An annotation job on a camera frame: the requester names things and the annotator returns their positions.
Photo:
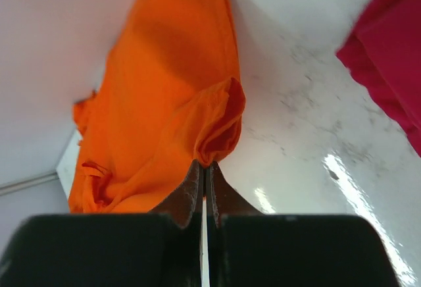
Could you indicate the folded crimson t shirt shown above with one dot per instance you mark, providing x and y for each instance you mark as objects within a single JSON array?
[{"x": 382, "y": 53}]

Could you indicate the orange t shirt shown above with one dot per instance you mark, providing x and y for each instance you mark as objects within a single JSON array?
[{"x": 171, "y": 94}]

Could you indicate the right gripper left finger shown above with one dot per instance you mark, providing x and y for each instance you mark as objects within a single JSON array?
[{"x": 158, "y": 248}]

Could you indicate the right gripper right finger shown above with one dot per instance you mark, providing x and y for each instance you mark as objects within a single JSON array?
[{"x": 249, "y": 248}]

